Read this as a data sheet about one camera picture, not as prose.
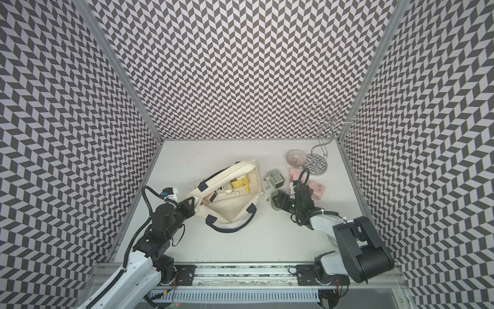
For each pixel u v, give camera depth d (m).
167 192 0.71
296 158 1.08
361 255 0.43
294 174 0.97
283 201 0.79
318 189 0.90
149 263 0.54
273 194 0.91
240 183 0.94
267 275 0.75
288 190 0.92
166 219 0.60
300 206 0.71
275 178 0.96
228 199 0.90
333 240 0.80
